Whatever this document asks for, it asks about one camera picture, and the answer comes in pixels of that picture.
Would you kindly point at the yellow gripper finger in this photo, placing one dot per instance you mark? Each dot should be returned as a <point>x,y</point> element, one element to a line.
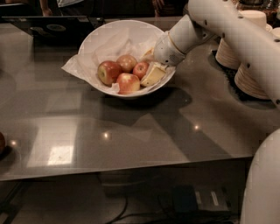
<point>148,56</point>
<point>155,73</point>

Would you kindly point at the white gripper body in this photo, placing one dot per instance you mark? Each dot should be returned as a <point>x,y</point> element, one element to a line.
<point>166,52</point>

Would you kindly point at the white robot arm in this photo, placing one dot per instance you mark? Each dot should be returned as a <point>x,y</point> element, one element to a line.
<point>261,200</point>

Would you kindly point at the top red yellow apple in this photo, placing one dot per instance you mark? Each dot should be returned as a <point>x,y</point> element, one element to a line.
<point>127,62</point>

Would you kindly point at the white ceramic bowl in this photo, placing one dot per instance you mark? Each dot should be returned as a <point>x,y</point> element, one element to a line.
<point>116,32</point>

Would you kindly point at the front pale red apple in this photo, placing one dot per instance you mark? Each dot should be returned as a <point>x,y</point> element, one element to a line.
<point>128,83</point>

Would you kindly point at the left red green apple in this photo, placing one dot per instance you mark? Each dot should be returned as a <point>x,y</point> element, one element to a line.
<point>108,71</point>

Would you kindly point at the white paper liner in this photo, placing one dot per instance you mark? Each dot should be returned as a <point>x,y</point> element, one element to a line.
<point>87,62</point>

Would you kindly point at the rear stack of paper plates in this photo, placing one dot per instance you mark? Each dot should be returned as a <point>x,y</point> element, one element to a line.
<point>226,57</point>

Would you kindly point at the stack of paper plates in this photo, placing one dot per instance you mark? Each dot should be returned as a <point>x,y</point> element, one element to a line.
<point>259,72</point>
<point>226,57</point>

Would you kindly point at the front stack of paper plates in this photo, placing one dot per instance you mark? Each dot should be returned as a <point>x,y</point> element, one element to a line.
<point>259,72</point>

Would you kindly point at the person in grey shirt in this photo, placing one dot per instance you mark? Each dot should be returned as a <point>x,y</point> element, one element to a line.
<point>69,7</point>

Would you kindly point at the stack of white paper bowls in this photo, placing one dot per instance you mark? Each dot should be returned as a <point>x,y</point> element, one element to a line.
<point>255,16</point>

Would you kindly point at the black mat under plates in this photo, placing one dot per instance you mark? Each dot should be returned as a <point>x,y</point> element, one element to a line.
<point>230,78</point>

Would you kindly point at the black laptop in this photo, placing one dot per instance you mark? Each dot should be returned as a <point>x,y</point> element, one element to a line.
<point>57,29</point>

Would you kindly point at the black power box under table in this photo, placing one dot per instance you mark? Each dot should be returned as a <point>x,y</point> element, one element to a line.
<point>200,199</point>

